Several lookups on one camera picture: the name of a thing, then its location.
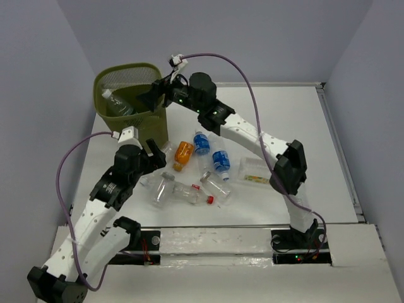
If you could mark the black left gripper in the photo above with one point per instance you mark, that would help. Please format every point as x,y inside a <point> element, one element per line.
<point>154,161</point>

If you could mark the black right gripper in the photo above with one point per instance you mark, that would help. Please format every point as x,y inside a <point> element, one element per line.
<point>158,88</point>

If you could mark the green label clear bottle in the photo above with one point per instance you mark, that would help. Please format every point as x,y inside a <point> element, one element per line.
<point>117,105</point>

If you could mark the red cap clear bottle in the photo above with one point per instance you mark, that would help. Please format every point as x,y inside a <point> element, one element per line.
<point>191,194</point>

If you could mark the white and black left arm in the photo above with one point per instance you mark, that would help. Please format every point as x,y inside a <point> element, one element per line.
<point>98,235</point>

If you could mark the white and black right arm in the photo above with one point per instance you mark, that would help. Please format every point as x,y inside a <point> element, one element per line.
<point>286,160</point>

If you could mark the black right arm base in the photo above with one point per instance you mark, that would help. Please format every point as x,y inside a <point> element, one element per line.
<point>291,247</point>

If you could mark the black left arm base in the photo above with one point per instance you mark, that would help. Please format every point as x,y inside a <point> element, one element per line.
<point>144,252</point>

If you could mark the olive green mesh bin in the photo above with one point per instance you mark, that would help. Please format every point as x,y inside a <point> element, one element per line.
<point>115,92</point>

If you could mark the orange label plastic bottle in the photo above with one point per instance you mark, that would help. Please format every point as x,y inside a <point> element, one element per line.
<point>182,155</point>

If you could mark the grey cap clear bottle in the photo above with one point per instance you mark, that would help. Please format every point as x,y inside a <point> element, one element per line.
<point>162,189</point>

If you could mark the upright Pocari Sweat blue bottle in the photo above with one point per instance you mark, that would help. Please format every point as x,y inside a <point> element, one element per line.
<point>202,151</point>

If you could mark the inverted Pocari Sweat blue bottle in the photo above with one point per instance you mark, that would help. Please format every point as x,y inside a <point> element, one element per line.
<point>220,157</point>

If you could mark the silver cap clear bottle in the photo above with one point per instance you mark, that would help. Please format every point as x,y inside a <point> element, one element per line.
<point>217,187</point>

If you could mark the large ribbed clear bottle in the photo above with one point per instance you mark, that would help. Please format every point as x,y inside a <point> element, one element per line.
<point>253,170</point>

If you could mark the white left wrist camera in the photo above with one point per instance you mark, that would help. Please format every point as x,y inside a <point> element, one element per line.
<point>128,136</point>

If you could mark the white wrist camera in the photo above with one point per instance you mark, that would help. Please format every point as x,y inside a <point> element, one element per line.
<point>128,136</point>
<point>177,62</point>

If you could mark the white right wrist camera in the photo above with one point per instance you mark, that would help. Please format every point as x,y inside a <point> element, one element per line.
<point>177,62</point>

